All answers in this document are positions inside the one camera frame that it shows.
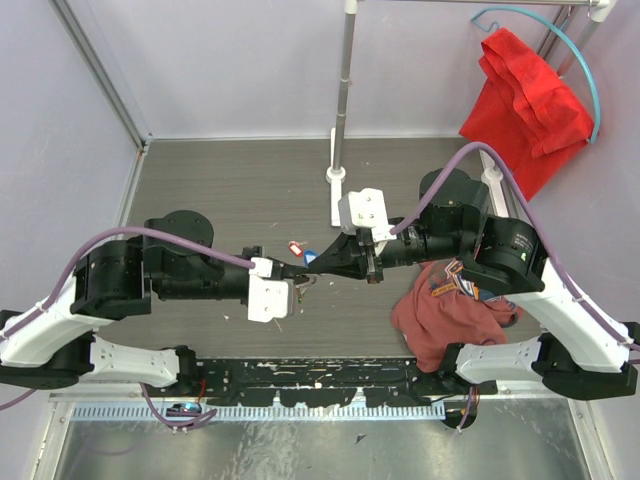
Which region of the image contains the metal rack pole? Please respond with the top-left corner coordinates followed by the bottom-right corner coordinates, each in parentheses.
top-left (331, 0), bottom-right (358, 174)

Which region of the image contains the red cloth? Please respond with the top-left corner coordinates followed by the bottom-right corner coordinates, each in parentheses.
top-left (459, 28), bottom-right (594, 200)

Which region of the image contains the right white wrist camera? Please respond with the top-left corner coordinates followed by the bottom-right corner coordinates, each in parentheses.
top-left (338, 188), bottom-right (396, 246)

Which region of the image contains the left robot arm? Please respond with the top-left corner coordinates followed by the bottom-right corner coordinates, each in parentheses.
top-left (1, 210), bottom-right (309, 396)

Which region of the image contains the slotted cable duct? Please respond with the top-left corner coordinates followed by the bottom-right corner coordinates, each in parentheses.
top-left (71, 401), bottom-right (446, 422)

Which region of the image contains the blue clothes hanger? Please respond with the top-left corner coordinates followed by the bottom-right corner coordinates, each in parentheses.
top-left (470, 6), bottom-right (602, 144)

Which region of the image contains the maroon printed t-shirt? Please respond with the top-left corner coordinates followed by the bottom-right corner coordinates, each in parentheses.
top-left (391, 259), bottom-right (524, 374)

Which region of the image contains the metal keyring with keys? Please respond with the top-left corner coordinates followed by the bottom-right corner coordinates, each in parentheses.
top-left (294, 274), bottom-right (318, 305)

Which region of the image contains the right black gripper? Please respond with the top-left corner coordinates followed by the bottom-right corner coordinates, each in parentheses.
top-left (307, 217), bottom-right (469, 284)

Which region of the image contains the white pole base foot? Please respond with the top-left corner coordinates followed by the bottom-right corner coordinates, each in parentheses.
top-left (325, 127), bottom-right (346, 228)

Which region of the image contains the aluminium corner profile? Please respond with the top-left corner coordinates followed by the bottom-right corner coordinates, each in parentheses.
top-left (49, 1), bottom-right (151, 150)

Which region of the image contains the blue tagged key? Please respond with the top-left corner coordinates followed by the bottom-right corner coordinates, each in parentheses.
top-left (303, 249), bottom-right (318, 267)

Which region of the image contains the black mounting plate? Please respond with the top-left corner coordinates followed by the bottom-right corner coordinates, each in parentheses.
top-left (142, 355), bottom-right (496, 408)

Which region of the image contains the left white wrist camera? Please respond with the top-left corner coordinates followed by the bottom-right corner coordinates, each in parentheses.
top-left (247, 279), bottom-right (296, 323)

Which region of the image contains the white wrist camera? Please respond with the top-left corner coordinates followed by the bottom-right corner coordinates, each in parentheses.
top-left (247, 279), bottom-right (296, 323)
top-left (338, 188), bottom-right (396, 246)

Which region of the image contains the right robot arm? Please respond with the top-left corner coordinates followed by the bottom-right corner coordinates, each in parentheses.
top-left (309, 169), bottom-right (639, 401)

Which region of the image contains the red tagged key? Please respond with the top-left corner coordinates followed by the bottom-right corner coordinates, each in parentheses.
top-left (288, 241), bottom-right (305, 258)

